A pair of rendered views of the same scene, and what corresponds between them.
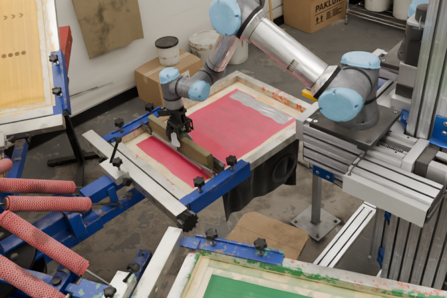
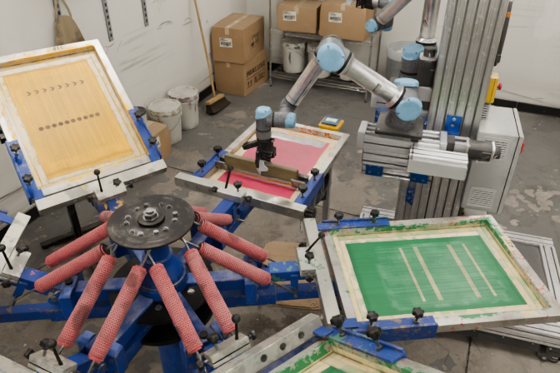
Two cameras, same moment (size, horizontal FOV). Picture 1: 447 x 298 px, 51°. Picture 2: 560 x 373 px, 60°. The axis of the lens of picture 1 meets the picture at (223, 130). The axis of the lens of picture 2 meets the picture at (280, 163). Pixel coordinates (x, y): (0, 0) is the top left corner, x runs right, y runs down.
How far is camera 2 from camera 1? 117 cm
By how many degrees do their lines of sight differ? 24
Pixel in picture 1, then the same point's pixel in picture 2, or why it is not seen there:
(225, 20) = (332, 61)
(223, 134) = (282, 161)
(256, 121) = (301, 149)
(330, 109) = (404, 112)
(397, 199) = (447, 166)
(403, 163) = (441, 145)
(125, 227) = not seen: hidden behind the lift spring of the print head
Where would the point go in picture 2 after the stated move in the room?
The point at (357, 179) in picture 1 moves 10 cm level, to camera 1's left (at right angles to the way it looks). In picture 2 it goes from (418, 160) to (402, 166)
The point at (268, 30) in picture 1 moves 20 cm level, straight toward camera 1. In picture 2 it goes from (360, 66) to (384, 82)
